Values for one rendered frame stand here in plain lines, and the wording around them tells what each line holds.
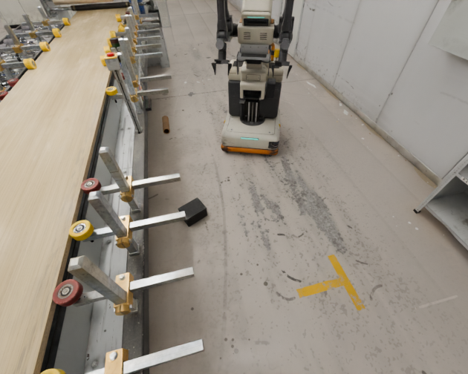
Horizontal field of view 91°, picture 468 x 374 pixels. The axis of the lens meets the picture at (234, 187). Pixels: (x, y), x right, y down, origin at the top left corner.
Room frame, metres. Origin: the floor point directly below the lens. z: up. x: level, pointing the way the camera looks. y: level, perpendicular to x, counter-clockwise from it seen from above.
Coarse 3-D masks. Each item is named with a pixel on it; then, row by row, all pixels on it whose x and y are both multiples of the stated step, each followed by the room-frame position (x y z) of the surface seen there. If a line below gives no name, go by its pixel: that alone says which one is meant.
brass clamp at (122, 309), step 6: (126, 276) 0.32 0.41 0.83; (132, 276) 0.34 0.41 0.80; (120, 282) 0.30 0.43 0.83; (126, 282) 0.30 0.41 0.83; (126, 288) 0.28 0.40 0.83; (126, 294) 0.26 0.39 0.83; (132, 294) 0.27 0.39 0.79; (126, 300) 0.24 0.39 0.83; (132, 300) 0.25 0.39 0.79; (114, 306) 0.22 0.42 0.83; (120, 306) 0.22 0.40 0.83; (126, 306) 0.22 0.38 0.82; (132, 306) 0.23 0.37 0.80; (114, 312) 0.21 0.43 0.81; (120, 312) 0.20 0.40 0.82; (126, 312) 0.21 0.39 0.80
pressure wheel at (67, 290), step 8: (72, 280) 0.28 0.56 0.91; (56, 288) 0.26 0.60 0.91; (64, 288) 0.26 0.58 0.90; (72, 288) 0.26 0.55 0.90; (80, 288) 0.26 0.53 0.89; (56, 296) 0.23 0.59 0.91; (64, 296) 0.23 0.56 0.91; (72, 296) 0.23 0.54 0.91; (80, 296) 0.24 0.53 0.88; (64, 304) 0.21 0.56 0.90
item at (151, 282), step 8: (176, 272) 0.34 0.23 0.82; (184, 272) 0.34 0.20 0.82; (192, 272) 0.34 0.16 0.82; (136, 280) 0.31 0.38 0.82; (144, 280) 0.31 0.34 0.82; (152, 280) 0.31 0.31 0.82; (160, 280) 0.31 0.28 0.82; (168, 280) 0.31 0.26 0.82; (176, 280) 0.32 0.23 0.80; (136, 288) 0.28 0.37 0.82; (144, 288) 0.29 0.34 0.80; (88, 296) 0.26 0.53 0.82; (96, 296) 0.26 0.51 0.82; (72, 304) 0.23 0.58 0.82; (80, 304) 0.23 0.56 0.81
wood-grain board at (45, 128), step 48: (96, 48) 2.62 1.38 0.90; (48, 96) 1.61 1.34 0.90; (96, 96) 1.60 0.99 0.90; (0, 144) 1.06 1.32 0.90; (48, 144) 1.05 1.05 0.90; (0, 192) 0.69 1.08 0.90; (48, 192) 0.69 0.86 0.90; (0, 240) 0.44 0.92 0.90; (48, 240) 0.44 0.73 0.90; (0, 288) 0.26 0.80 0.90; (48, 288) 0.26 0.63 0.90; (0, 336) 0.12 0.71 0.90; (48, 336) 0.13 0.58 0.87
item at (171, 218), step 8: (160, 216) 0.58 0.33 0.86; (168, 216) 0.58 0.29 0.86; (176, 216) 0.58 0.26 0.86; (184, 216) 0.58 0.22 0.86; (136, 224) 0.54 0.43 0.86; (144, 224) 0.54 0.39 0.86; (152, 224) 0.54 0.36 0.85; (160, 224) 0.55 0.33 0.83; (96, 232) 0.50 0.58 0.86; (104, 232) 0.50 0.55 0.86; (112, 232) 0.50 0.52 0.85; (88, 240) 0.48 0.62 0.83
